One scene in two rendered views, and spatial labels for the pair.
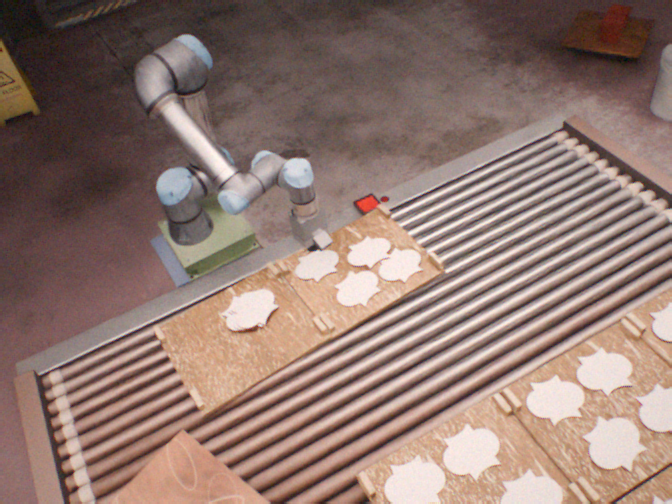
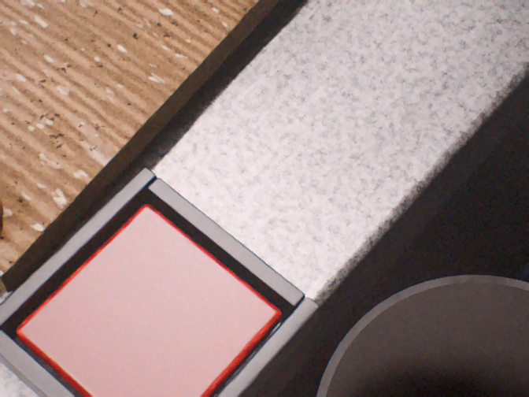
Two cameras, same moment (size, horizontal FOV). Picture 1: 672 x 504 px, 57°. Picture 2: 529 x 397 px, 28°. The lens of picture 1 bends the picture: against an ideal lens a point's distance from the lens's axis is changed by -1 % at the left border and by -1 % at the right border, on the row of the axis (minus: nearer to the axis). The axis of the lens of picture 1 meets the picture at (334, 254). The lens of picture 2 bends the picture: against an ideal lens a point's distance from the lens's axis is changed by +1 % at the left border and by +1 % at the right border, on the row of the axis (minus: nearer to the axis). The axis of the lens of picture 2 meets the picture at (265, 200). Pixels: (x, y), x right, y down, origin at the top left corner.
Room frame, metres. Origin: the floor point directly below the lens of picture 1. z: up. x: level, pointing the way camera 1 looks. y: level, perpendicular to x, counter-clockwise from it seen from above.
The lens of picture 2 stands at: (1.65, -0.17, 1.24)
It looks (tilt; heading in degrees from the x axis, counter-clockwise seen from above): 64 degrees down; 149
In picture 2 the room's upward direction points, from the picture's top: 4 degrees clockwise
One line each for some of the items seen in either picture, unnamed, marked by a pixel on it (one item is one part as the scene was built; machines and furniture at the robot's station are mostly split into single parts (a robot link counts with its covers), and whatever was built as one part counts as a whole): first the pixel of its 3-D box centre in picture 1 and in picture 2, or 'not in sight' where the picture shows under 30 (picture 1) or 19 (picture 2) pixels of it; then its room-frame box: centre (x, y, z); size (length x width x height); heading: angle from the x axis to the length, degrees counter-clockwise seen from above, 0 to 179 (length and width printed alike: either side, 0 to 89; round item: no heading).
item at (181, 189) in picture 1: (179, 192); not in sight; (1.55, 0.46, 1.11); 0.13 x 0.12 x 0.14; 132
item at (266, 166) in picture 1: (269, 172); not in sight; (1.36, 0.14, 1.29); 0.11 x 0.11 x 0.08; 42
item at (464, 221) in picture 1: (358, 274); not in sight; (1.26, -0.06, 0.90); 1.95 x 0.05 x 0.05; 111
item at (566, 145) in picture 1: (342, 254); not in sight; (1.36, -0.02, 0.90); 1.95 x 0.05 x 0.05; 111
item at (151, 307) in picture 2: (368, 205); (151, 327); (1.54, -0.14, 0.92); 0.06 x 0.06 x 0.01; 21
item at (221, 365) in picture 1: (240, 334); not in sight; (1.09, 0.31, 0.93); 0.41 x 0.35 x 0.02; 116
